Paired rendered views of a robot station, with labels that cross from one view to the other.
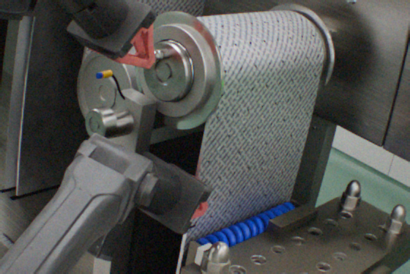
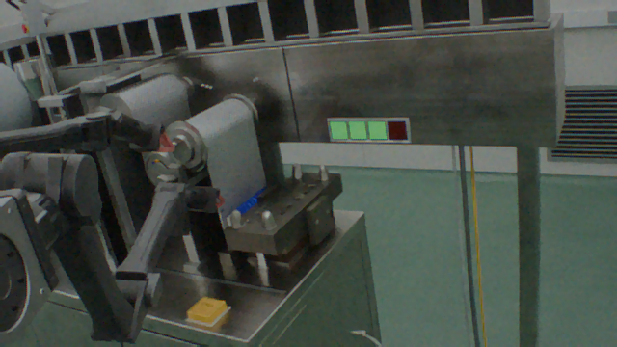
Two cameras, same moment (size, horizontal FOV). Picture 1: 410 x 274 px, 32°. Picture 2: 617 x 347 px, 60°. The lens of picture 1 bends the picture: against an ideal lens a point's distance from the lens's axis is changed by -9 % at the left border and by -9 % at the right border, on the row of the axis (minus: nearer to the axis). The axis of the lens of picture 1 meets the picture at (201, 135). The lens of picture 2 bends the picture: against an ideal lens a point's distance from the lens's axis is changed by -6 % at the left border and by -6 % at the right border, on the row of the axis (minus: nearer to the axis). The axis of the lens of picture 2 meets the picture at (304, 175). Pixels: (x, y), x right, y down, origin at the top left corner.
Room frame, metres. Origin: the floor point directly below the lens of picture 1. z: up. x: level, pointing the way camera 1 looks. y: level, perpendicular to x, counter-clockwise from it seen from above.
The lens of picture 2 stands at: (-0.58, -0.12, 1.67)
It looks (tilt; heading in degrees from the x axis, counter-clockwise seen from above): 21 degrees down; 355
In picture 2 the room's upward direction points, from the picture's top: 10 degrees counter-clockwise
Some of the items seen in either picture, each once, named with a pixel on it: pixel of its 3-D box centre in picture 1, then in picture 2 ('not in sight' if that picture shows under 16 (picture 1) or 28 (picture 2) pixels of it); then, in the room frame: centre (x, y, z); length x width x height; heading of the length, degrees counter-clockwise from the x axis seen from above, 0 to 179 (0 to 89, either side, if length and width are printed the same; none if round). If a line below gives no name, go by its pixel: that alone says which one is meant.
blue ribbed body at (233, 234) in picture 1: (250, 230); (251, 204); (0.95, -0.09, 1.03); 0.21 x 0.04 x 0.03; 142
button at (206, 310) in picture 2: not in sight; (206, 309); (0.62, 0.07, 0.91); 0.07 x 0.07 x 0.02; 52
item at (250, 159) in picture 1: (252, 168); (238, 175); (0.96, -0.08, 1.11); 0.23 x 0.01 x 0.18; 142
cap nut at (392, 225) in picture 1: (397, 216); (323, 171); (1.01, -0.33, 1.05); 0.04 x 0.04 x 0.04
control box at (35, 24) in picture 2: not in sight; (30, 19); (1.27, 0.46, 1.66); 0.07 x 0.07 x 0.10; 29
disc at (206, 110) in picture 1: (176, 69); (185, 146); (0.90, 0.05, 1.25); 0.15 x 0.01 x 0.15; 52
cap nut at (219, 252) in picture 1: (217, 257); (236, 218); (0.81, -0.05, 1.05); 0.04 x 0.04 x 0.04
